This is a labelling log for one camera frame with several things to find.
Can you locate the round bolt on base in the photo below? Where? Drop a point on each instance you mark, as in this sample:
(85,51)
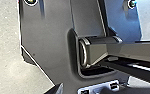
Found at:
(30,1)
(132,3)

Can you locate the black robot bar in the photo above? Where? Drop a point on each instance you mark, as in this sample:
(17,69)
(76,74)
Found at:
(134,70)

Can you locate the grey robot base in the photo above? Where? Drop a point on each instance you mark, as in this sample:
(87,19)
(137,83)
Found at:
(46,40)

